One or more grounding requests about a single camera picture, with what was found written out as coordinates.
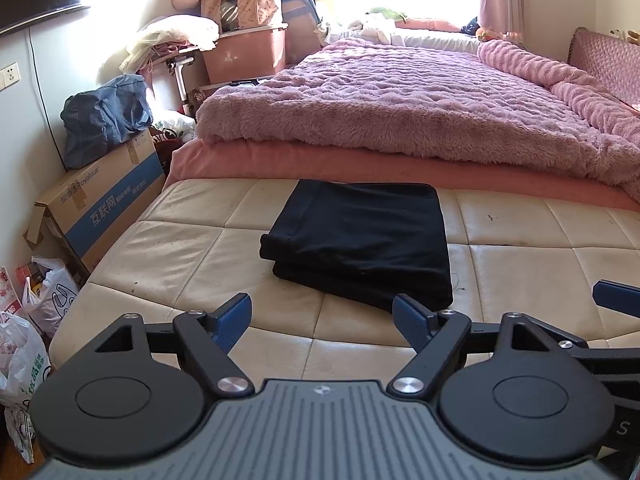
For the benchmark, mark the white wall socket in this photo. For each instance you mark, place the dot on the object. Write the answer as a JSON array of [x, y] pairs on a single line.
[[9, 76]]

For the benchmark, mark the white folding stand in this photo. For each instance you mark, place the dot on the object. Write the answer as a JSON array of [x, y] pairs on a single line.
[[180, 77]]

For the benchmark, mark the white cloth bundle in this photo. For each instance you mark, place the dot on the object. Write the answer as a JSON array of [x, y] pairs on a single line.
[[170, 30]]

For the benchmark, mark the patterned cardboard box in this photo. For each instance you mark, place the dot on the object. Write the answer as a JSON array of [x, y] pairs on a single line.
[[260, 7]]

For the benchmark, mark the blue fabric bag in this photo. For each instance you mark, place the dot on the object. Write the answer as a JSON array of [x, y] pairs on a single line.
[[100, 115]]

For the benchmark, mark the small plush toy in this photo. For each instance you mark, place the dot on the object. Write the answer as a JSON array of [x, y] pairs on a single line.
[[487, 34]]

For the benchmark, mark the green plush toy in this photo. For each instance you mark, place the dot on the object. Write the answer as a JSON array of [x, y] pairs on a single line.
[[387, 12]]

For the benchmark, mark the large cardboard box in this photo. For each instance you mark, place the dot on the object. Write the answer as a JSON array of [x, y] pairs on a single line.
[[110, 200]]

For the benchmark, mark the white green plastic bag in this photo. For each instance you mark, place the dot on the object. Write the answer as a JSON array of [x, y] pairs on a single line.
[[20, 360]]

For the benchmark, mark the pink plastic storage box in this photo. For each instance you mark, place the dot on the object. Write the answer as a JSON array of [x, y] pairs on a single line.
[[245, 55]]

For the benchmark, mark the white clothes pile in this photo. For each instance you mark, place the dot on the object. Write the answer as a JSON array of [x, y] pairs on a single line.
[[365, 27]]

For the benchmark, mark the black pants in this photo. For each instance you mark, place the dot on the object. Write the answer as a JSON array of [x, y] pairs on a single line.
[[360, 230]]

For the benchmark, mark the brown plush toy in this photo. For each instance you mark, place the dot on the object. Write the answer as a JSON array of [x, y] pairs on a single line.
[[627, 37]]

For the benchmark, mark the red white package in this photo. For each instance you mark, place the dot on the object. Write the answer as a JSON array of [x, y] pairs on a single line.
[[10, 300]]

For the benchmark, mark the white long pillow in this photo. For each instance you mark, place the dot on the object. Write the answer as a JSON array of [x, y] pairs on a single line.
[[435, 40]]

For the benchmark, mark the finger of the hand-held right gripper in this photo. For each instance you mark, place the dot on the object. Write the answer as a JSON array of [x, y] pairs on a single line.
[[617, 297], [600, 351]]

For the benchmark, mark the salmon pink bed sheet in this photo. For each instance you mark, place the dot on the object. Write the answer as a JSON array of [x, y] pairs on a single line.
[[300, 160]]

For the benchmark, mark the pink cushion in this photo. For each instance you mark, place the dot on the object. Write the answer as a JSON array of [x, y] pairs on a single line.
[[430, 25]]

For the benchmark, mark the beige leather bed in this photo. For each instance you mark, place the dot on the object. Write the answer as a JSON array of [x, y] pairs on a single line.
[[175, 260]]

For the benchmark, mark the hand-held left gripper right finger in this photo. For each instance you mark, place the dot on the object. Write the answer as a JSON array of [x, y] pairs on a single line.
[[412, 320]]

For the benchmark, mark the white printed plastic bag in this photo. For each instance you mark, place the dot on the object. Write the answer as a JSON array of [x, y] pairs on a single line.
[[55, 300]]

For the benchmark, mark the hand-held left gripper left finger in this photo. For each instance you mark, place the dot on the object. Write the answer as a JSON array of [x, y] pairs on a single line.
[[234, 316]]

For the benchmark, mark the pink fluffy blanket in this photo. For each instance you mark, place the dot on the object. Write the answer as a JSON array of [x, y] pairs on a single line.
[[400, 95]]

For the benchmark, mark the white snack bag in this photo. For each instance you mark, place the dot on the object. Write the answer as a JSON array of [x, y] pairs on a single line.
[[172, 125]]

